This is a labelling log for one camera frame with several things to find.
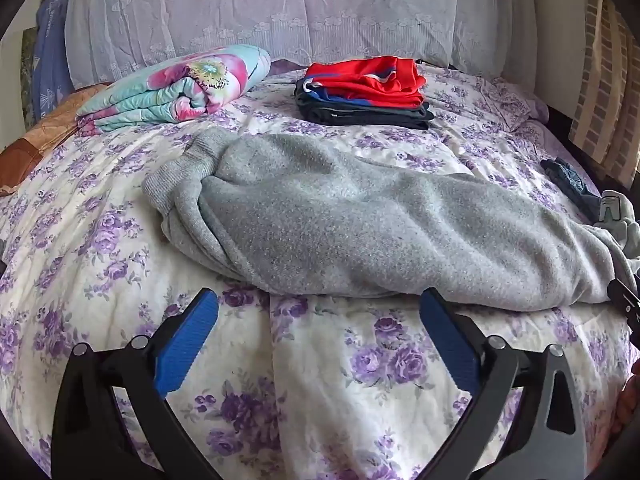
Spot floral folded quilt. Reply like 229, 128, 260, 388
76, 44, 271, 136

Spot grey sweatpants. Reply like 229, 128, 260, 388
143, 128, 639, 311

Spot dark folded clothes stack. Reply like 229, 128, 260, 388
294, 79, 435, 130

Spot checkered beige curtain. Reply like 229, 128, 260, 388
570, 0, 639, 188

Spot red folded shorts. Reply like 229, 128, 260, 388
302, 56, 426, 108

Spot lavender lace headboard cover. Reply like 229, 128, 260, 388
65, 0, 537, 89

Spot purple floral bedspread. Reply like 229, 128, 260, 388
0, 58, 637, 480

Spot brown orange pillow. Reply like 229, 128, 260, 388
0, 84, 106, 196

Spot blue jeans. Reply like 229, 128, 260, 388
540, 157, 601, 223

